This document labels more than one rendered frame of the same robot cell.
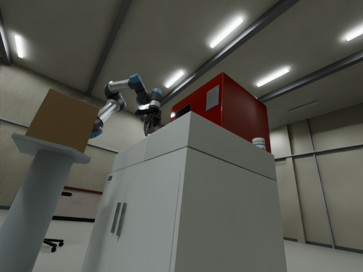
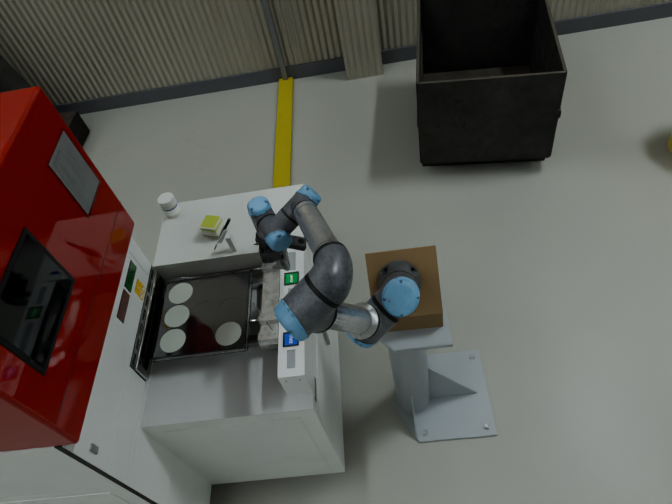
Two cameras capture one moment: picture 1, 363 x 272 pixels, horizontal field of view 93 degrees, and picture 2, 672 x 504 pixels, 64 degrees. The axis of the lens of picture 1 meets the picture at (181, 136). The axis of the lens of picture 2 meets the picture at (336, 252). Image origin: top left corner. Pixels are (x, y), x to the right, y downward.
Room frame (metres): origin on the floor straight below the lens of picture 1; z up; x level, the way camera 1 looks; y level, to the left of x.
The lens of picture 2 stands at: (1.77, 1.21, 2.56)
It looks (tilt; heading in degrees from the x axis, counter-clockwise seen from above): 51 degrees down; 224
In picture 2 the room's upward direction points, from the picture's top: 15 degrees counter-clockwise
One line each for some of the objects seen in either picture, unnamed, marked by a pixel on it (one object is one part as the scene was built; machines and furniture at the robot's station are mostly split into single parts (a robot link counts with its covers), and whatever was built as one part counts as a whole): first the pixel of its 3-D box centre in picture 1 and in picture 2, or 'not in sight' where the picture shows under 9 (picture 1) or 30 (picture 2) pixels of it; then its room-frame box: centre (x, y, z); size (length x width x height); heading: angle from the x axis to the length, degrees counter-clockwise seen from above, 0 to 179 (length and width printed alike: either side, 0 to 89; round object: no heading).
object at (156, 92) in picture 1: (155, 96); (262, 214); (1.01, 0.21, 1.33); 0.09 x 0.08 x 0.11; 61
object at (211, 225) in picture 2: not in sight; (212, 226); (0.95, -0.21, 1.00); 0.07 x 0.07 x 0.07; 15
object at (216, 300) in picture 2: not in sight; (203, 312); (1.26, -0.04, 0.90); 0.34 x 0.34 x 0.01; 35
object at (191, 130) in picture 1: (213, 157); (235, 234); (0.88, -0.18, 0.89); 0.62 x 0.35 x 0.14; 125
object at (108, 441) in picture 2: not in sight; (123, 349); (1.54, -0.12, 1.02); 0.81 x 0.03 x 0.40; 35
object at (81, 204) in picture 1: (73, 203); not in sight; (7.30, 3.80, 0.49); 2.63 x 2.13 x 0.99; 34
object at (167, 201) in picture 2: (259, 147); (169, 205); (0.94, -0.46, 1.01); 0.07 x 0.07 x 0.10
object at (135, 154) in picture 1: (133, 158); (295, 316); (1.10, 0.29, 0.89); 0.55 x 0.09 x 0.14; 35
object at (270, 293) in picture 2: not in sight; (272, 304); (1.09, 0.17, 0.87); 0.36 x 0.08 x 0.03; 35
